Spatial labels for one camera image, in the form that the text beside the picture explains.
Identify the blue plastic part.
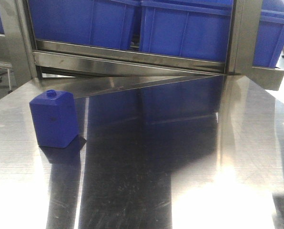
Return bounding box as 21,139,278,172
29,89,79,148

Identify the blue bin middle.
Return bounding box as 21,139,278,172
139,0,232,62

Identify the metal cart with wheels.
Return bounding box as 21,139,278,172
0,61,13,94

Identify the blue bin far right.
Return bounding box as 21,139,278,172
253,0,284,68

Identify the stainless steel shelf frame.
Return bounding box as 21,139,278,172
0,0,284,91

